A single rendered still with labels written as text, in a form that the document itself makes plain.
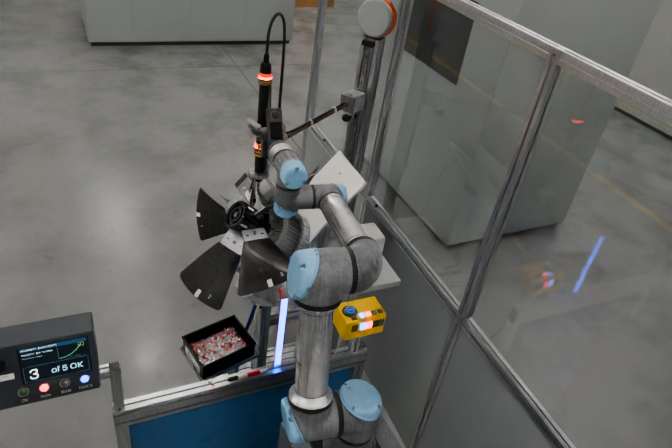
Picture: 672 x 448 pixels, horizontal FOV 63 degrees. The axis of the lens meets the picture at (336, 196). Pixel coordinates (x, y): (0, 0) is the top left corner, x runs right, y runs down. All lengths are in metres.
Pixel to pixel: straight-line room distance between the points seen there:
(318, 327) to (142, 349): 2.03
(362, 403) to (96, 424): 1.76
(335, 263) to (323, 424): 0.45
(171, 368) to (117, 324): 0.46
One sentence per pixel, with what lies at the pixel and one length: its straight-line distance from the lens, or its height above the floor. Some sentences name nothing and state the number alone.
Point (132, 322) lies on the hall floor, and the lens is 3.42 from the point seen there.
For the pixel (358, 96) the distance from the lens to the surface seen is 2.31.
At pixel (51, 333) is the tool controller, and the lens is 1.70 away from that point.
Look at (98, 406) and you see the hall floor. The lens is 3.09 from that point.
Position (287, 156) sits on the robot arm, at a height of 1.68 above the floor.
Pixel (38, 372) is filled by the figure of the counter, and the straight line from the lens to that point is 1.73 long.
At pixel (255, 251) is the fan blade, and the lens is 2.00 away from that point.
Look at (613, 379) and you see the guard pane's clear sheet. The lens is 1.75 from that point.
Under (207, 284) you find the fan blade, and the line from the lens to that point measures 2.18.
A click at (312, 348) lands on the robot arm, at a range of 1.38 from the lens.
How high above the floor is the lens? 2.45
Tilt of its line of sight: 33 degrees down
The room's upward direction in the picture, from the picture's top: 9 degrees clockwise
